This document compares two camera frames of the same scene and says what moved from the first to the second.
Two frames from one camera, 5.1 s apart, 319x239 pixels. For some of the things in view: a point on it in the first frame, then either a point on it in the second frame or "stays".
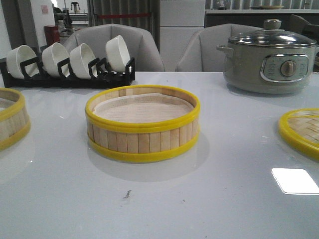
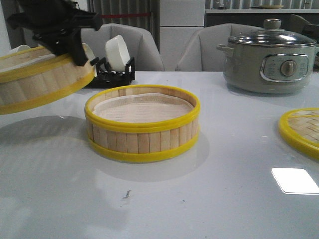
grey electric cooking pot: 268,70 stays
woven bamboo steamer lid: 299,128 stays
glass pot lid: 272,35 stays
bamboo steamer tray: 15,123 → 32,75
